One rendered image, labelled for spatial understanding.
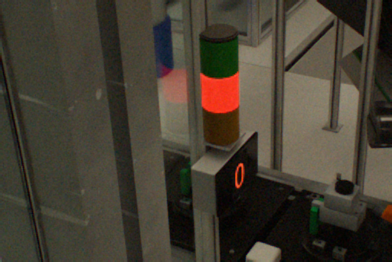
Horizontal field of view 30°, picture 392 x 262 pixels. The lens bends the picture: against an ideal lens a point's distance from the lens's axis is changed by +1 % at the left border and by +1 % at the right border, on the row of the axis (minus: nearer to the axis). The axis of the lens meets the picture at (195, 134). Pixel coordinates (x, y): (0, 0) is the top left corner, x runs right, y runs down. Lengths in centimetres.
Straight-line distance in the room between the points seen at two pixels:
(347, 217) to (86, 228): 106
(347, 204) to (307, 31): 118
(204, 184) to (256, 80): 105
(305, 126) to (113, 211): 165
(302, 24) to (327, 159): 77
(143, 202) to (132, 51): 4
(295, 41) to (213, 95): 130
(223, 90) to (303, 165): 74
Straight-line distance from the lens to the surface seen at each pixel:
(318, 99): 192
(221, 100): 95
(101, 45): 15
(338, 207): 120
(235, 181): 102
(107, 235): 16
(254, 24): 217
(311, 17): 241
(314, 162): 167
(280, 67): 138
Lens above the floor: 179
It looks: 32 degrees down
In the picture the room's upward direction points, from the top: 3 degrees counter-clockwise
